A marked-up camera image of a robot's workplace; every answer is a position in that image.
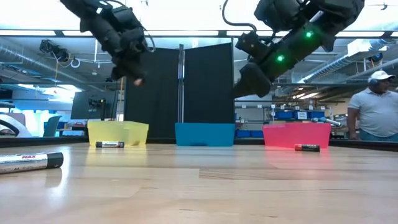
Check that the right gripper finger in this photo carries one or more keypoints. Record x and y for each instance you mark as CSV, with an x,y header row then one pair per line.
x,y
252,81

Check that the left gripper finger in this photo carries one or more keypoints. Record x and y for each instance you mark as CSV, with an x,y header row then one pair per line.
x,y
122,70
139,68

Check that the silver black Energizer battery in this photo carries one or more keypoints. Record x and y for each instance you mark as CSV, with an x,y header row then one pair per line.
x,y
109,144

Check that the red black battery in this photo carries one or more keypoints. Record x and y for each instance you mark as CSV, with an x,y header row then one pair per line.
x,y
307,147

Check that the silver Energizer Max battery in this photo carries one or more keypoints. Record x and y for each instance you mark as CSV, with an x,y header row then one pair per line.
x,y
25,162

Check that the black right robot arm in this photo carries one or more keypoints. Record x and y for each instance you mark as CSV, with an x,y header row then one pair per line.
x,y
335,12

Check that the black folding partition screen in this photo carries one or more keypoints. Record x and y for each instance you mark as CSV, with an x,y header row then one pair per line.
x,y
208,93

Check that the blue storage bin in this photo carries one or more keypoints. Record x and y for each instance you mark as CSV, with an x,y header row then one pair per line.
x,y
257,133
284,115
243,133
316,114

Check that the black monitor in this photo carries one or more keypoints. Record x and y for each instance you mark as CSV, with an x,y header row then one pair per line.
x,y
81,105

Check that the black ceiling-hung device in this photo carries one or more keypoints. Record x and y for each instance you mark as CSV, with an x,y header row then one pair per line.
x,y
53,49

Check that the yellow translucent plastic bin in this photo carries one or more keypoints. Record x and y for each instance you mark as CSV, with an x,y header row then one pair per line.
x,y
124,132

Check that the red translucent plastic bin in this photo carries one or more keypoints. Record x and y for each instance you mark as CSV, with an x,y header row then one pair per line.
x,y
295,133

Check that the blue plastic bin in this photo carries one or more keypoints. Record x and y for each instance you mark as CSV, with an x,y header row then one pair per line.
x,y
205,133

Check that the grey office chair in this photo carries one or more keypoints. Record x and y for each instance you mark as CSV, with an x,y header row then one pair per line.
x,y
51,127

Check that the blue black ceiling device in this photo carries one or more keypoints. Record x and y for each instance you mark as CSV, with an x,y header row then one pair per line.
x,y
377,57

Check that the person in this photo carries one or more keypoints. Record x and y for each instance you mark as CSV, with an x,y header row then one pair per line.
x,y
376,109

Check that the black curved chair part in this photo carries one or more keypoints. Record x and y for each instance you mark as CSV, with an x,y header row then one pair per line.
x,y
7,127

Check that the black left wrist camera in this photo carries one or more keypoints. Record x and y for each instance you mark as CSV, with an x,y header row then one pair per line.
x,y
124,17

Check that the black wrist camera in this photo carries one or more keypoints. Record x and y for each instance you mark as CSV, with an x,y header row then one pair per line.
x,y
252,45
124,17

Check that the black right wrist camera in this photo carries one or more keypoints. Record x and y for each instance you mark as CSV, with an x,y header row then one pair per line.
x,y
252,45

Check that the black camera on stand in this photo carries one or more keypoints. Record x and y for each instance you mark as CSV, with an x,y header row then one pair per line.
x,y
94,102

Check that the silver ventilation duct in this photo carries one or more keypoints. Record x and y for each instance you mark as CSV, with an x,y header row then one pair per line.
x,y
342,59
18,56

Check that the black aluminium table frame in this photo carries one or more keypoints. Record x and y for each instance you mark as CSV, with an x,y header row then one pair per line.
x,y
46,141

